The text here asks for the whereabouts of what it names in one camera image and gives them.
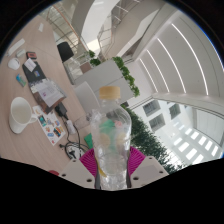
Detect white cabinet topped with plants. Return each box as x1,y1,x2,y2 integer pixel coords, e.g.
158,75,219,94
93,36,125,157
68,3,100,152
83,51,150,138
73,55,141,98

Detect white power adapter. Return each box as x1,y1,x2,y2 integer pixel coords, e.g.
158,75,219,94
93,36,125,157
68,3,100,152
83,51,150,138
5,38,26,57

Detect black power brick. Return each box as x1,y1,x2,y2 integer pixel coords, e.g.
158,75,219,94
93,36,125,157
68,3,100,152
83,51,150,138
54,102,69,118

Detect row of tall green plants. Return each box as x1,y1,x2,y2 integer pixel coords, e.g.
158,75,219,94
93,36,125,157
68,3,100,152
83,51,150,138
121,103,186,174

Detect black chair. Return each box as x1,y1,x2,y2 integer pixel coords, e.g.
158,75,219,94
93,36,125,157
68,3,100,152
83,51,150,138
56,41,75,63

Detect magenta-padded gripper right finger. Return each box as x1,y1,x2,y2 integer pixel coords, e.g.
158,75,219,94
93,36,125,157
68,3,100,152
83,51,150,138
125,145,170,190

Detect clear bottle with wooden cap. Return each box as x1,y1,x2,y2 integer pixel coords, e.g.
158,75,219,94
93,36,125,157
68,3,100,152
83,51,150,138
90,85,133,191

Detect white chair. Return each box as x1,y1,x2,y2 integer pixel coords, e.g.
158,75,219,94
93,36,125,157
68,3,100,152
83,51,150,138
73,81,101,114

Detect colourful sticker sheet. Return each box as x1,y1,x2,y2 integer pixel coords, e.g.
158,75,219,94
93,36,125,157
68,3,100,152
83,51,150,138
32,105,68,147

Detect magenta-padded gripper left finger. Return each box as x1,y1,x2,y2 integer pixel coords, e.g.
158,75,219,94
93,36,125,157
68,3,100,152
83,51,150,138
59,148,101,190

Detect small red and black case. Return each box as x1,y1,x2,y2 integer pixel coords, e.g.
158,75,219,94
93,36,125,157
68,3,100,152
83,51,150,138
25,51,38,60

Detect ceiling light strips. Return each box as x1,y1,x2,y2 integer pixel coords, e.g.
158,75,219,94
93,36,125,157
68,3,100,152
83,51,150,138
138,22,209,96

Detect brown planter with green plants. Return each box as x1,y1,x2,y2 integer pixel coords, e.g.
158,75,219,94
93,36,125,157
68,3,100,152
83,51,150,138
79,49,101,74

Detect small blue packet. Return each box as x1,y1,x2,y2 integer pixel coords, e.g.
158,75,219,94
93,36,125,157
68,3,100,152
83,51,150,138
15,73,28,88

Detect white computer mouse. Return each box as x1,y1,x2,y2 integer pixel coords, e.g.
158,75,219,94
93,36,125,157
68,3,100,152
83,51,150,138
7,57,22,71

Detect tangled black cables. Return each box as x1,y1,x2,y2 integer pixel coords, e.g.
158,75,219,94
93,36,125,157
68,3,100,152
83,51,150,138
59,113,86,160

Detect glass balustrade with wooden handrail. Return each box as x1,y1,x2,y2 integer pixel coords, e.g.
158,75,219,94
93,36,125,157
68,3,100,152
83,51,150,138
43,3,86,44

